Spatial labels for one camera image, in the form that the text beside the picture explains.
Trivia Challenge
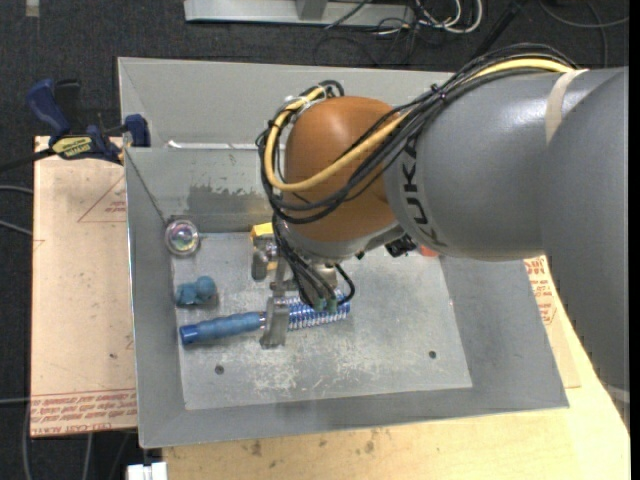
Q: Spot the clear glass ball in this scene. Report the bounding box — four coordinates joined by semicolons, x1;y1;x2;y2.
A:
164;218;202;257

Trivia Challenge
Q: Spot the blue toy animal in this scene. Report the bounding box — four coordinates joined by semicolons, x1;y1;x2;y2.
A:
173;275;220;309

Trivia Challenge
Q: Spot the black cylinder on white bracket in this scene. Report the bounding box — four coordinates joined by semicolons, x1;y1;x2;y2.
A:
383;234;419;260

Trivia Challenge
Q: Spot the grey metal bin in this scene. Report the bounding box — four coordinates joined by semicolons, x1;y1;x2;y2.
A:
117;56;571;450

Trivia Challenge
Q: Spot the brown cardboard board red print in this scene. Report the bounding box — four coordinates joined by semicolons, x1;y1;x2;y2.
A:
29;134;584;440

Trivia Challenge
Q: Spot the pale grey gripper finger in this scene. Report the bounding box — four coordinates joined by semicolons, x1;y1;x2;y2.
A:
259;295;291;350
250;241;280;282

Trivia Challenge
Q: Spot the blue handled spiral brush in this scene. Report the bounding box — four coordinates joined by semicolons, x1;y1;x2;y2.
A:
178;289;352;348

